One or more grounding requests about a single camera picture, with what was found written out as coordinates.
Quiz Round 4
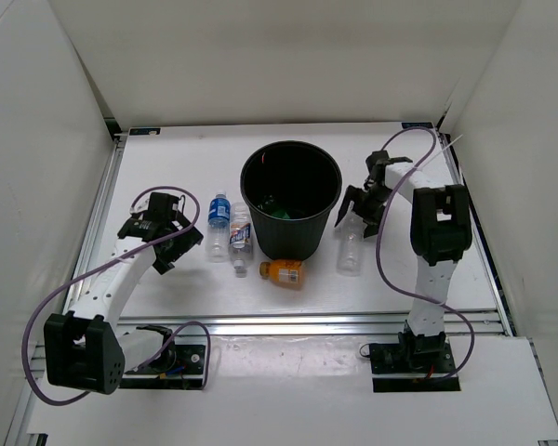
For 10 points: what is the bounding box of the clear unlabelled plastic bottle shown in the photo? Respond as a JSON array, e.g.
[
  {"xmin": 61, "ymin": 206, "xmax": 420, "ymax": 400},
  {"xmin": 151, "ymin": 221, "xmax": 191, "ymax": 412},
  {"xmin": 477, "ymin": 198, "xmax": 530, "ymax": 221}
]
[{"xmin": 337, "ymin": 211, "xmax": 364, "ymax": 277}]

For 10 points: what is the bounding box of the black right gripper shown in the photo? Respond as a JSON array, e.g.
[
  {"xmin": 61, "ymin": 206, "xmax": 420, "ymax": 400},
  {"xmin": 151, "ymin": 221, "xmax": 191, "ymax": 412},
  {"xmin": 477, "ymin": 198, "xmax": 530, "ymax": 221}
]
[{"xmin": 337, "ymin": 185, "xmax": 396, "ymax": 240}]

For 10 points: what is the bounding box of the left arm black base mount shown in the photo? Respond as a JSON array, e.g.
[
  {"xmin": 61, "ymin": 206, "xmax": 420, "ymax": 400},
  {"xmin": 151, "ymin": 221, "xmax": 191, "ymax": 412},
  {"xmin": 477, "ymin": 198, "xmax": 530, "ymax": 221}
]
[{"xmin": 118, "ymin": 321, "xmax": 212, "ymax": 390}]

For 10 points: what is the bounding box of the orange white label clear bottle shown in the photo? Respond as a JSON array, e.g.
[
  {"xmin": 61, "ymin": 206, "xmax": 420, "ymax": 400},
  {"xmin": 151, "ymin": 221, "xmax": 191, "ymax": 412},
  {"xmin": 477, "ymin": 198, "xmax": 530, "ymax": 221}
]
[{"xmin": 229, "ymin": 203, "xmax": 253, "ymax": 278}]

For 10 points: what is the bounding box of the green plastic soda bottle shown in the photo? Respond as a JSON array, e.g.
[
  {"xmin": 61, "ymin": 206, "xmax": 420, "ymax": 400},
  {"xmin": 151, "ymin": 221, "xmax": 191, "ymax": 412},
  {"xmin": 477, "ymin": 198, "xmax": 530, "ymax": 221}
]
[{"xmin": 257, "ymin": 195, "xmax": 291, "ymax": 219}]

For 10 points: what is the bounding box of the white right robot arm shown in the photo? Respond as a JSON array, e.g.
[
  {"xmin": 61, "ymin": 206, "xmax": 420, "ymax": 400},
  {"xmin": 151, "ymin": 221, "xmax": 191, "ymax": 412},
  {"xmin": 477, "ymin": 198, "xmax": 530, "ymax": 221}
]
[{"xmin": 337, "ymin": 150, "xmax": 472, "ymax": 372}]

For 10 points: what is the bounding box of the blue label plastic bottle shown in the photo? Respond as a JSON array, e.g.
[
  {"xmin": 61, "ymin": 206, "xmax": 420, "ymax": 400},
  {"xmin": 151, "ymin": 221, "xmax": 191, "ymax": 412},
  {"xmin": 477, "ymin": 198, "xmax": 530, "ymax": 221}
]
[{"xmin": 206, "ymin": 190, "xmax": 231, "ymax": 262}]

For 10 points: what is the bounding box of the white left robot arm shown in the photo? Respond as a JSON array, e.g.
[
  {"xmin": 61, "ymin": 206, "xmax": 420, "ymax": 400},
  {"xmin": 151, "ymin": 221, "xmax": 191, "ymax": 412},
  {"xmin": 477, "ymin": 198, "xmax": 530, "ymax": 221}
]
[{"xmin": 44, "ymin": 217, "xmax": 204, "ymax": 395}]

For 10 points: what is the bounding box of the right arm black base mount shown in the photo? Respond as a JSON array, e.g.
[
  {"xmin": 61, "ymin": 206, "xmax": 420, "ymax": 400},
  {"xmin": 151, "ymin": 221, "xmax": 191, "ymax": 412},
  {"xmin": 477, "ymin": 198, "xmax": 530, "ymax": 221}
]
[{"xmin": 359, "ymin": 342, "xmax": 461, "ymax": 393}]

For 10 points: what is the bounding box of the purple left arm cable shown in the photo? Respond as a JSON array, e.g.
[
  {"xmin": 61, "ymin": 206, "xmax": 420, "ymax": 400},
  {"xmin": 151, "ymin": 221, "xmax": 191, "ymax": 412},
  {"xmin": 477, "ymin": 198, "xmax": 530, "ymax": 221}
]
[{"xmin": 21, "ymin": 184, "xmax": 213, "ymax": 406}]

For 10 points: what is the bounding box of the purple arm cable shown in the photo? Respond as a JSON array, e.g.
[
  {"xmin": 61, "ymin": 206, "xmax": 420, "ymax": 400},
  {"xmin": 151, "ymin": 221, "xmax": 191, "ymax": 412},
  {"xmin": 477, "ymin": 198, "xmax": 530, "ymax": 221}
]
[
  {"xmin": 21, "ymin": 184, "xmax": 213, "ymax": 406},
  {"xmin": 375, "ymin": 127, "xmax": 476, "ymax": 385}
]

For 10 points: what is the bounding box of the orange juice bottle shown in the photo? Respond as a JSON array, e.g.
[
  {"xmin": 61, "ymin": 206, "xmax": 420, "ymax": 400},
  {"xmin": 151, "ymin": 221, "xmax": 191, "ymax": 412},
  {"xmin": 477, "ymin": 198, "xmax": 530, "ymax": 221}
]
[{"xmin": 259, "ymin": 259, "xmax": 304, "ymax": 289}]

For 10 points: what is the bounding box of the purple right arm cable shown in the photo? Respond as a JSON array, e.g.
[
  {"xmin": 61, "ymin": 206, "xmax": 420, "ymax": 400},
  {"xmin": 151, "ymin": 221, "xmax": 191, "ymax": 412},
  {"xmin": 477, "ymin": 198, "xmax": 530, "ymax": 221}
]
[{"xmin": 375, "ymin": 127, "xmax": 476, "ymax": 385}]

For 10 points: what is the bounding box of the black plastic waste bin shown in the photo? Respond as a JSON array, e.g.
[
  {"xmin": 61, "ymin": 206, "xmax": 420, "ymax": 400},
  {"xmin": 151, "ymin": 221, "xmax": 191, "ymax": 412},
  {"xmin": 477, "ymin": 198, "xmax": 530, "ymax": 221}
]
[{"xmin": 240, "ymin": 140, "xmax": 342, "ymax": 260}]

